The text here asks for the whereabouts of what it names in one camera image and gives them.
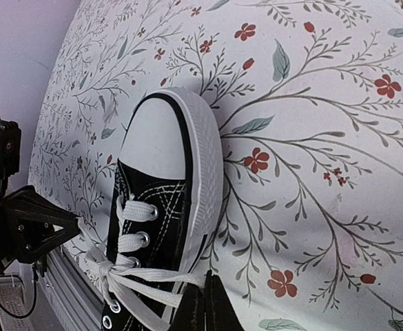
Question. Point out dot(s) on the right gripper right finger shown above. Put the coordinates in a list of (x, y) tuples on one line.
[(219, 312)]

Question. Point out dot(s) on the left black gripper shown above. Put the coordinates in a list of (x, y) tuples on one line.
[(27, 241)]

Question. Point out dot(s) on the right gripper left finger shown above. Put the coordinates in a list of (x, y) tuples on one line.
[(190, 315)]

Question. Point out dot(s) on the black canvas sneaker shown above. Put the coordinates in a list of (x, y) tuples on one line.
[(168, 190)]

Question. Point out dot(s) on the floral patterned table mat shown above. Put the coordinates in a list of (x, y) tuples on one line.
[(308, 97)]

